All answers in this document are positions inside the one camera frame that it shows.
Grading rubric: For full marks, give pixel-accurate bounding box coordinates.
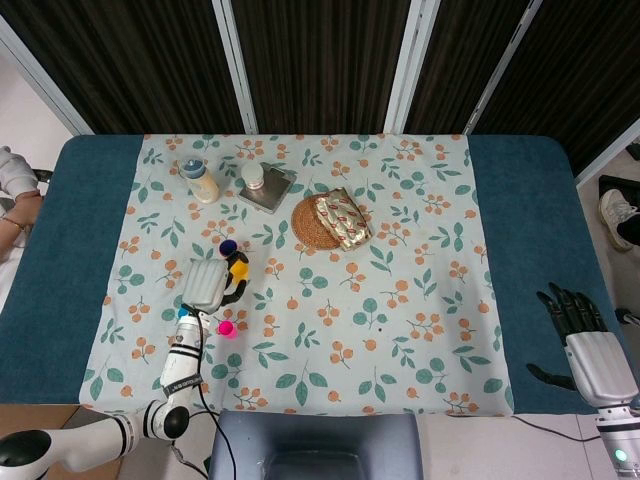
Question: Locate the round woven coaster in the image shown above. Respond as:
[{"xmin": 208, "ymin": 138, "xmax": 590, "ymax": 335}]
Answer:
[{"xmin": 291, "ymin": 195, "xmax": 346, "ymax": 250}]

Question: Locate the baby bottle with blue cap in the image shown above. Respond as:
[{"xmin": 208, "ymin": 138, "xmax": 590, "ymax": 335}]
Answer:
[{"xmin": 178, "ymin": 158, "xmax": 221, "ymax": 204}]

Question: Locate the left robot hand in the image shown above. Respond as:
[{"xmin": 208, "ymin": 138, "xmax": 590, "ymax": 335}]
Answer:
[{"xmin": 180, "ymin": 250, "xmax": 252, "ymax": 315}]

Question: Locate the small white jar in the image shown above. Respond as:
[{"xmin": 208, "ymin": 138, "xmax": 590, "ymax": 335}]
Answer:
[{"xmin": 241, "ymin": 162, "xmax": 266, "ymax": 191}]

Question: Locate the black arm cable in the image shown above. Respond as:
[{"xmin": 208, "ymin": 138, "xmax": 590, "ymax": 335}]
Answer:
[{"xmin": 180, "ymin": 302, "xmax": 237, "ymax": 480}]

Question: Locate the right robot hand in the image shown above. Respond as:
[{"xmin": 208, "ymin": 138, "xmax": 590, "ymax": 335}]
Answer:
[{"xmin": 525, "ymin": 282, "xmax": 640, "ymax": 407}]

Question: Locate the square metal kitchen scale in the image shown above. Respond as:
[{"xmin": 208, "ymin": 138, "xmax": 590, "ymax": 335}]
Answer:
[{"xmin": 236, "ymin": 162, "xmax": 295, "ymax": 215}]

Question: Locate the person's bare forearm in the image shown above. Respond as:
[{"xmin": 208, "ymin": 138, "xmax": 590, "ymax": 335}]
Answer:
[{"xmin": 0, "ymin": 192, "xmax": 44, "ymax": 262}]

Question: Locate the white sneaker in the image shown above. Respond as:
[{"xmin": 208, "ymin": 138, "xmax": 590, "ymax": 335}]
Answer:
[{"xmin": 599, "ymin": 189, "xmax": 640, "ymax": 252}]

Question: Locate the black floor cable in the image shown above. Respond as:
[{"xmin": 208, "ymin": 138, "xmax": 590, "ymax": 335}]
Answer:
[
  {"xmin": 169, "ymin": 442, "xmax": 209, "ymax": 477},
  {"xmin": 514, "ymin": 414, "xmax": 599, "ymax": 444}
]

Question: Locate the dark folding screen panel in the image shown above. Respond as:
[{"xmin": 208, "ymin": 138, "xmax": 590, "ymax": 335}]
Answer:
[
  {"xmin": 464, "ymin": 0, "xmax": 640, "ymax": 184},
  {"xmin": 0, "ymin": 0, "xmax": 259, "ymax": 135},
  {"xmin": 212, "ymin": 0, "xmax": 426, "ymax": 135},
  {"xmin": 384, "ymin": 0, "xmax": 544, "ymax": 135}
]

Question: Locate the floral print tablecloth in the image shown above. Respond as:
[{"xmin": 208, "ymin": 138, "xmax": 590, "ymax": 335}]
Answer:
[{"xmin": 79, "ymin": 132, "xmax": 516, "ymax": 417}]

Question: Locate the gold foil snack bag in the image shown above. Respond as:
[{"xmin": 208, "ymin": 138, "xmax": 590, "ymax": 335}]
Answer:
[{"xmin": 313, "ymin": 186, "xmax": 375, "ymax": 251}]

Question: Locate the teal table cover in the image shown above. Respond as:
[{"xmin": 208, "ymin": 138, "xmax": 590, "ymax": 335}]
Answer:
[{"xmin": 0, "ymin": 133, "xmax": 640, "ymax": 416}]

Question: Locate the black trouser leg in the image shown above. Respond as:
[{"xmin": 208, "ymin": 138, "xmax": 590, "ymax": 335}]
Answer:
[{"xmin": 618, "ymin": 208, "xmax": 640, "ymax": 242}]

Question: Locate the white shirt sleeve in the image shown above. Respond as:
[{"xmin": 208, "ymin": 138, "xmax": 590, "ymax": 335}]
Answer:
[{"xmin": 0, "ymin": 145, "xmax": 39, "ymax": 195}]

